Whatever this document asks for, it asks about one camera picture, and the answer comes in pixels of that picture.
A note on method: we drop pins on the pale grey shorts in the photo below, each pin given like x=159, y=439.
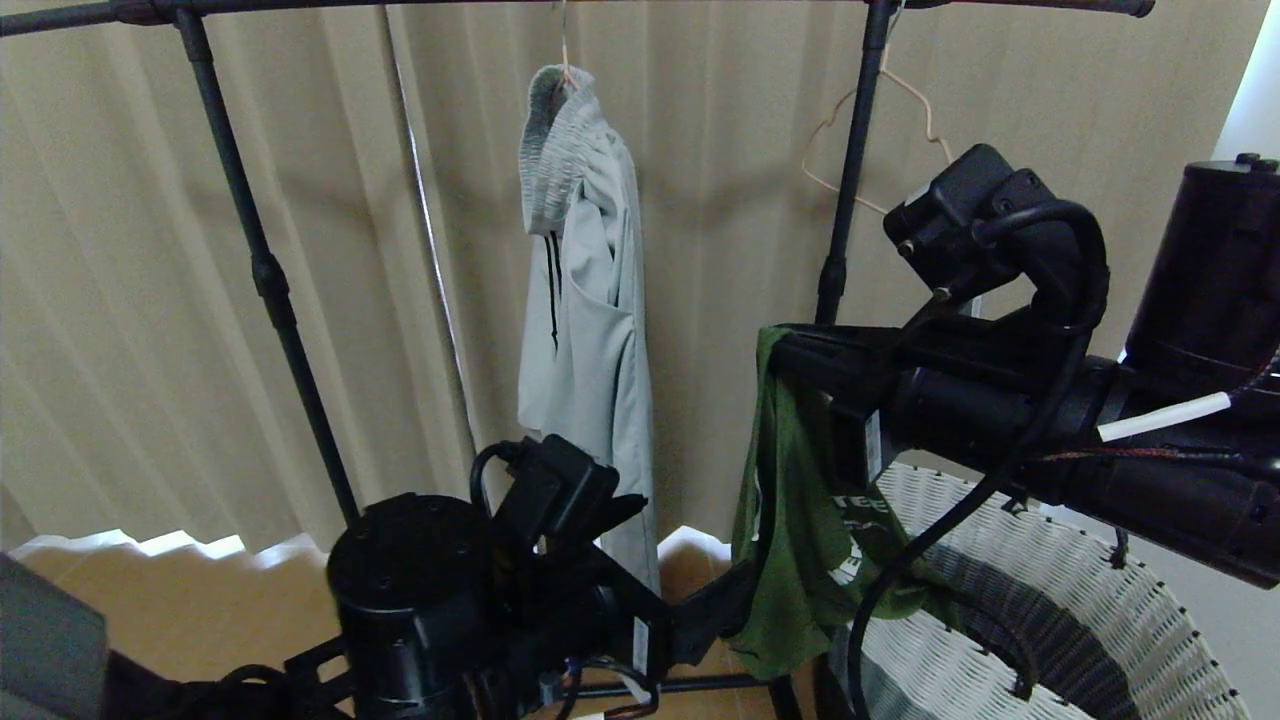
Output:
x=590, y=350

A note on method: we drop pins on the pink clothes hanger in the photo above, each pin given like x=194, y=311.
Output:
x=850, y=198
x=566, y=70

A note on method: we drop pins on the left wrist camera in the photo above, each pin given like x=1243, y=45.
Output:
x=555, y=490

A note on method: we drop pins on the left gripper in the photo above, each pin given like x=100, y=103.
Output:
x=600, y=630

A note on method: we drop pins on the green garment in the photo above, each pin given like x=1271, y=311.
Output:
x=800, y=560

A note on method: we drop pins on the black clothes rack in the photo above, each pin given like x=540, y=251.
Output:
x=265, y=270

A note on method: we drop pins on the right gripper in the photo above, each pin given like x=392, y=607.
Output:
x=970, y=400

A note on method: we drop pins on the beige curtain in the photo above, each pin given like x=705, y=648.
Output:
x=120, y=250

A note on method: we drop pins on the white laundry basket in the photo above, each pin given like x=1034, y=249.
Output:
x=1100, y=590

